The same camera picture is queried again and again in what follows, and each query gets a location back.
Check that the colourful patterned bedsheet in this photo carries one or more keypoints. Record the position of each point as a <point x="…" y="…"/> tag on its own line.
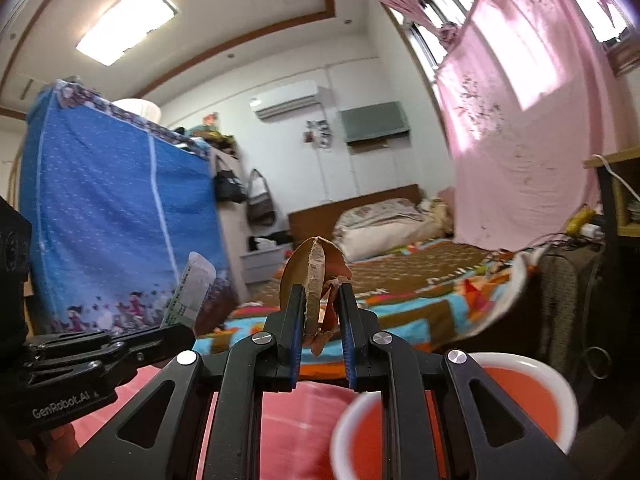
<point x="425" y="290"/>

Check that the blue dotted fabric wardrobe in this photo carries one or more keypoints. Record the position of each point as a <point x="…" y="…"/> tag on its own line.
<point x="100" y="200"/>

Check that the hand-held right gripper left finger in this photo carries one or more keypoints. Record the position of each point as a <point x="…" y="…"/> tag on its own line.
<point x="298" y="340"/>

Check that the pink hanging sheet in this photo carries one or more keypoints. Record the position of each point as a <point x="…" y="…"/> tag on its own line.
<point x="525" y="135"/>

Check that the white round basin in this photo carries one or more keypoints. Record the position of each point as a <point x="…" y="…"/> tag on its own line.
<point x="137" y="110"/>

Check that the white tissue box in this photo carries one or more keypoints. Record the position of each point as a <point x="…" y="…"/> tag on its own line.
<point x="265" y="244"/>

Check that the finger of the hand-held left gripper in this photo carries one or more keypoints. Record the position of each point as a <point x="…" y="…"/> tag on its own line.
<point x="125" y="362"/>
<point x="140" y="337"/>

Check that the barred window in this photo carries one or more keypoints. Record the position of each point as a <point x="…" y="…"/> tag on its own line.
<point x="425" y="45"/>

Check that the wall socket with chargers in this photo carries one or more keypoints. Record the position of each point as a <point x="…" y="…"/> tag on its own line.
<point x="317" y="135"/>

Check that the clutter pile on wardrobe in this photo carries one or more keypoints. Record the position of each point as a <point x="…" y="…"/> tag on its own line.
<point x="210" y="135"/>

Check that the floral folded quilt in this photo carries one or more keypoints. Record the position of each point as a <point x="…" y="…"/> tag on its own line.
<point x="385" y="225"/>

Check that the black hanging bag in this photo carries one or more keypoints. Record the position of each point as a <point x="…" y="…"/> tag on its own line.
<point x="230" y="185"/>

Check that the orange bin with white rim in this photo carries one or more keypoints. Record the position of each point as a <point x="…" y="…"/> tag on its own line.
<point x="525" y="400"/>

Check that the wooden desk with black legs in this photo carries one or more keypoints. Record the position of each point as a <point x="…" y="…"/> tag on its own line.
<point x="609" y="210"/>

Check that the white air conditioner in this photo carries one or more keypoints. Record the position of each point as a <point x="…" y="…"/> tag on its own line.
<point x="285" y="100"/>

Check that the black mesh rack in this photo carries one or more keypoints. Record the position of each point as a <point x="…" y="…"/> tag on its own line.
<point x="565" y="310"/>

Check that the brown wooden headboard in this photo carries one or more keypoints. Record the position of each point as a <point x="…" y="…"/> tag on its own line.
<point x="320" y="215"/>

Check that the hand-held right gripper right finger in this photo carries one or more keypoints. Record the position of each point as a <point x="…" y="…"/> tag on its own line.
<point x="346" y="340"/>

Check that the wall television with green cover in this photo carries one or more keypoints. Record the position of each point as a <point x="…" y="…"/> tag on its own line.
<point x="375" y="122"/>

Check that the brown cardboard piece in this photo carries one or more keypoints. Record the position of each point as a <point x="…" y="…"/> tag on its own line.
<point x="312" y="270"/>

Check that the rectangular ceiling light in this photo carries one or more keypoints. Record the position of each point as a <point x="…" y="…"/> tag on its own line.
<point x="127" y="22"/>

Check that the grey tote bag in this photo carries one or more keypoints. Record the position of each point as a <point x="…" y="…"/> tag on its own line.
<point x="260" y="207"/>

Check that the grey nightstand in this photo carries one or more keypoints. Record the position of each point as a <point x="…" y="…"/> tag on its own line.
<point x="262" y="267"/>

